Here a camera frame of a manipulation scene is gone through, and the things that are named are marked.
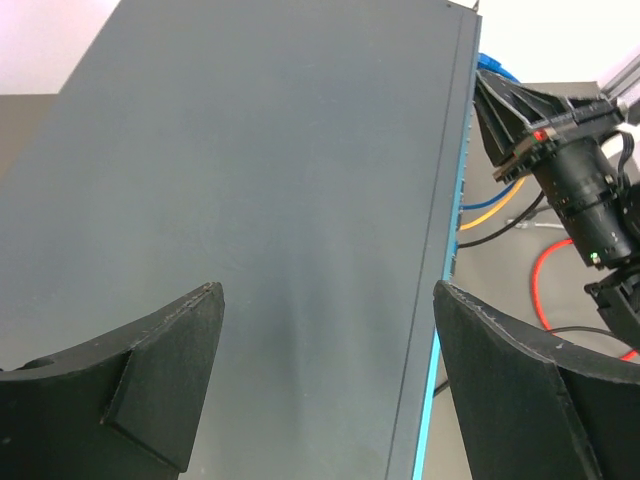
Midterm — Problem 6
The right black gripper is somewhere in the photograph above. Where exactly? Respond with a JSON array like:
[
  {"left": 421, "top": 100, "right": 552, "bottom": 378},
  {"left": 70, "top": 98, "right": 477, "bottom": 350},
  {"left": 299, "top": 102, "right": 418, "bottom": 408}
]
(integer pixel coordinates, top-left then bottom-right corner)
[{"left": 474, "top": 70, "right": 625, "bottom": 183}]

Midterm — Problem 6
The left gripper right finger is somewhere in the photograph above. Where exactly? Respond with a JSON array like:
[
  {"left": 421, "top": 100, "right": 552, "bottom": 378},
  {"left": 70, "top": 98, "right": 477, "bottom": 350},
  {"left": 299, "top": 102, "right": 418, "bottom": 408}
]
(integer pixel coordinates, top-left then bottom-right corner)
[{"left": 433, "top": 281, "right": 639, "bottom": 480}]

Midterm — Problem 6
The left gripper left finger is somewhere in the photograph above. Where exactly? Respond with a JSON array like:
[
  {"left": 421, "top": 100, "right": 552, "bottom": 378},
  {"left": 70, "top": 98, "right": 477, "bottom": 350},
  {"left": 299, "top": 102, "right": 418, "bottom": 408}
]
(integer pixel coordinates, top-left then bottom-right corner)
[{"left": 1, "top": 283, "right": 224, "bottom": 479}]

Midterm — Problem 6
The blue ethernet cable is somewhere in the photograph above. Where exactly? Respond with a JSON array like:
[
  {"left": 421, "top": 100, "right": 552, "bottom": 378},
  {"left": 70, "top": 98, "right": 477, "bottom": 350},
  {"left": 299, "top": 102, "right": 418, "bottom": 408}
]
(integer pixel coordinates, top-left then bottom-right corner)
[{"left": 458, "top": 52, "right": 524, "bottom": 211}]

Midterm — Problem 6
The grey ethernet cable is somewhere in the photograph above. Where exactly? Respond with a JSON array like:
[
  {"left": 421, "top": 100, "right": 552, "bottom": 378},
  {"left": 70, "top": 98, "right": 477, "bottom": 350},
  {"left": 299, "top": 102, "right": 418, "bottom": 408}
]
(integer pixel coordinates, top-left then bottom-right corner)
[{"left": 505, "top": 217, "right": 566, "bottom": 231}]

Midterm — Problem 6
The red ethernet cable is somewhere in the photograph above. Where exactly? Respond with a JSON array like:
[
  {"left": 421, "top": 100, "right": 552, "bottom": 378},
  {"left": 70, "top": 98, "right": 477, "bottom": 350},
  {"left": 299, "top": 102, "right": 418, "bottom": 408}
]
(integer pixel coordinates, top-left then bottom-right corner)
[{"left": 530, "top": 238, "right": 640, "bottom": 362}]

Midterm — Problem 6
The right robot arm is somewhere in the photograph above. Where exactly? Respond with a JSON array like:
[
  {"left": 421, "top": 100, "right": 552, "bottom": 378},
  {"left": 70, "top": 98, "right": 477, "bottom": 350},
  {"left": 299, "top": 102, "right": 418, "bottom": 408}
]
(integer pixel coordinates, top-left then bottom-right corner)
[{"left": 473, "top": 70, "right": 639, "bottom": 349}]

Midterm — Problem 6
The yellow ethernet cable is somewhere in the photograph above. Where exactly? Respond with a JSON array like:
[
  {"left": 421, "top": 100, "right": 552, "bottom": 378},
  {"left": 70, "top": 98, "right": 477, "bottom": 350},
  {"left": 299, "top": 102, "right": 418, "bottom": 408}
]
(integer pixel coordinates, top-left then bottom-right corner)
[{"left": 458, "top": 177, "right": 527, "bottom": 232}]

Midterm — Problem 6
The aluminium rail frame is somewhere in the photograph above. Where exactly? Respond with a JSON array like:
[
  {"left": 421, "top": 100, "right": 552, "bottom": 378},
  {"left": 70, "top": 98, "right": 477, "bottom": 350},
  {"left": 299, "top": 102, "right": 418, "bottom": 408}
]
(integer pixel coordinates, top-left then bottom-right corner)
[{"left": 598, "top": 49, "right": 639, "bottom": 107}]

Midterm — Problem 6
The dark grey network switch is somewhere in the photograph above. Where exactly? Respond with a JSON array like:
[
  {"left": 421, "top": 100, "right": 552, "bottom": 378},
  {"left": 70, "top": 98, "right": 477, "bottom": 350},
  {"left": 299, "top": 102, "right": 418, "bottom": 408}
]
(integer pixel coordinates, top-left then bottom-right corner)
[{"left": 1, "top": 1, "right": 481, "bottom": 479}]

